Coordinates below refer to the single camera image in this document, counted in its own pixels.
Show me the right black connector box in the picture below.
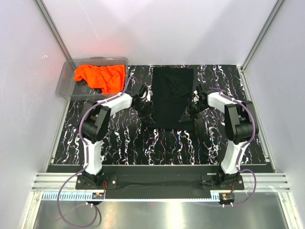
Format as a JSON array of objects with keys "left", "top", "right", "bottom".
[{"left": 219, "top": 192, "right": 235, "bottom": 208}]

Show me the right aluminium frame post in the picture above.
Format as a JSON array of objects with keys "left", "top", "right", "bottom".
[{"left": 240, "top": 0, "right": 286, "bottom": 72}]

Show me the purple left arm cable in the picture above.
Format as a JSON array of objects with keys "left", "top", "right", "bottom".
[{"left": 58, "top": 75, "right": 141, "bottom": 227}]

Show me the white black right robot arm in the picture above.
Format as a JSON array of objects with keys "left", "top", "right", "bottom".
[{"left": 179, "top": 84, "right": 259, "bottom": 189}]

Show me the aluminium frame post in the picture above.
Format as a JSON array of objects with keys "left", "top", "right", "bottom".
[
  {"left": 34, "top": 0, "right": 72, "bottom": 60},
  {"left": 240, "top": 0, "right": 286, "bottom": 72}
]

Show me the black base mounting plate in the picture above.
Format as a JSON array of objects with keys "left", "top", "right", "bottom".
[{"left": 76, "top": 165, "right": 244, "bottom": 201}]

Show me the orange t shirt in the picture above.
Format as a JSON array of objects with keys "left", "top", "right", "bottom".
[{"left": 74, "top": 65, "right": 126, "bottom": 94}]

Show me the left aluminium frame post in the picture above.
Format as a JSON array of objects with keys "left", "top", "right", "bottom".
[{"left": 34, "top": 0, "right": 72, "bottom": 60}]

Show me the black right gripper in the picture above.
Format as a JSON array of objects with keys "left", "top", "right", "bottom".
[{"left": 179, "top": 99, "right": 209, "bottom": 123}]

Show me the aluminium front rail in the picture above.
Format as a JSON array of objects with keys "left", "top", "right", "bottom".
[{"left": 31, "top": 173, "right": 290, "bottom": 192}]

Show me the clear plastic bin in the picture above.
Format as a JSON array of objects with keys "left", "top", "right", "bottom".
[{"left": 56, "top": 57, "right": 128, "bottom": 101}]

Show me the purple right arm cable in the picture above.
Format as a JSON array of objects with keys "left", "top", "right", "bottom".
[{"left": 196, "top": 87, "right": 260, "bottom": 207}]

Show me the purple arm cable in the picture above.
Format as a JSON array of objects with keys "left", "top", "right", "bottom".
[
  {"left": 196, "top": 87, "right": 260, "bottom": 207},
  {"left": 58, "top": 75, "right": 141, "bottom": 227}
]

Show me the black t shirt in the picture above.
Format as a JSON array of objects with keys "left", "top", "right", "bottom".
[{"left": 148, "top": 66, "right": 194, "bottom": 132}]

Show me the white slotted cable duct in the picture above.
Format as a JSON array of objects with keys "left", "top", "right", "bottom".
[{"left": 42, "top": 192, "right": 100, "bottom": 201}]

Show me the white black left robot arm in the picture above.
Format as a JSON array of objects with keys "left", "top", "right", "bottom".
[{"left": 78, "top": 83, "right": 154, "bottom": 189}]

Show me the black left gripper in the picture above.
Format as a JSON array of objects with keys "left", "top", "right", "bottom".
[{"left": 132, "top": 100, "right": 155, "bottom": 124}]

